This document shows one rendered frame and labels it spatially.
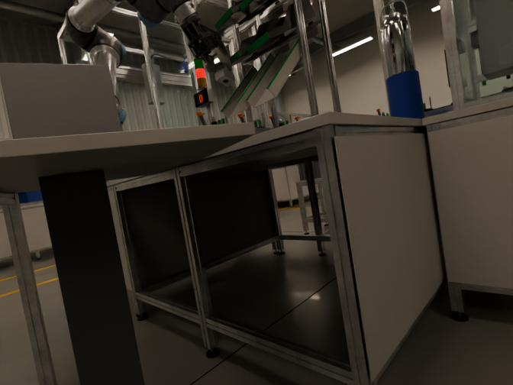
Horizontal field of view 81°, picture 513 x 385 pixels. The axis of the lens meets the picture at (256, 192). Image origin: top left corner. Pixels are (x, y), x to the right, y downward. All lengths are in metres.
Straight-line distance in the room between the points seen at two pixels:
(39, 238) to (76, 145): 5.50
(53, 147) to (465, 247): 1.39
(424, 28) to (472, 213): 11.01
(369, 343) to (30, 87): 1.09
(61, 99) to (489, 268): 1.55
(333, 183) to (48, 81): 0.79
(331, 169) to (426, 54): 11.31
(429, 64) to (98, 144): 11.60
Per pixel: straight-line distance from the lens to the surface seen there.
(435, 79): 11.80
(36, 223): 6.08
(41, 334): 1.55
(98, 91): 0.99
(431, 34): 12.12
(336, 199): 0.77
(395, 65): 1.78
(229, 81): 1.20
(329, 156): 0.77
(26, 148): 0.63
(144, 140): 0.62
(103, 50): 1.51
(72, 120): 0.97
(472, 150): 1.40
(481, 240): 1.45
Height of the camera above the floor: 0.73
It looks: 3 degrees down
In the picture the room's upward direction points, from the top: 9 degrees counter-clockwise
